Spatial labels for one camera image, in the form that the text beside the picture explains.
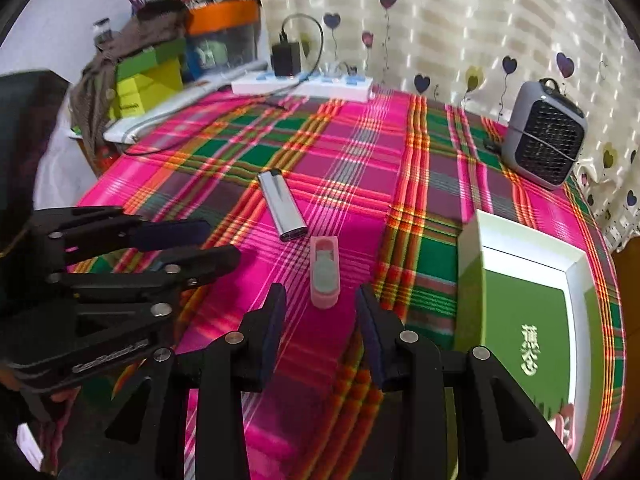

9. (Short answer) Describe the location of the heart pattern curtain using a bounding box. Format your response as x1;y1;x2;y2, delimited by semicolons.
262;0;639;252

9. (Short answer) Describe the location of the green box lid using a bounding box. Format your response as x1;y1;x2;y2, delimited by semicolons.
116;38;186;81

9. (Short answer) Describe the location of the plaid tablecloth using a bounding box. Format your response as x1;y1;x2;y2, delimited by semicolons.
82;90;626;479

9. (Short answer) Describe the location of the pink clip gadget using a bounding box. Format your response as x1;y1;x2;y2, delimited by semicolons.
309;236;341;309

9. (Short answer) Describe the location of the green cardboard box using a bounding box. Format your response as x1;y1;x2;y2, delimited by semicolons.
454;210;604;472

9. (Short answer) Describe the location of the white power strip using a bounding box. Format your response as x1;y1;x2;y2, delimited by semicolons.
231;70;373;103

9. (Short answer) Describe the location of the grey mini heater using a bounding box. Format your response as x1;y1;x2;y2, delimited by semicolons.
500;78;588;190

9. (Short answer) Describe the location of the orange lid storage bin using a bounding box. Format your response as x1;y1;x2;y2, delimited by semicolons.
186;0;260;80

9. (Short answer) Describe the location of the brown cloth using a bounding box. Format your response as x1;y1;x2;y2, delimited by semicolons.
70;0;189;162

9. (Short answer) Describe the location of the black cable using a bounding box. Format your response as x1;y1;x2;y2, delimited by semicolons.
121;12;327;157

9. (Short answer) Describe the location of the dark glass jar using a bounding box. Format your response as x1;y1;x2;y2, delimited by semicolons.
92;18;113;52

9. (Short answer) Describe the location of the black power adapter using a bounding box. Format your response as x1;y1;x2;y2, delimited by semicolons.
271;41;302;77

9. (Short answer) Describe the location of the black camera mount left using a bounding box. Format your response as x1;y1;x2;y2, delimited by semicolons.
0;70;68;245

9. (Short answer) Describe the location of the yellow box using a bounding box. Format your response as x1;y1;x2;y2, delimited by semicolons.
108;58;183;119

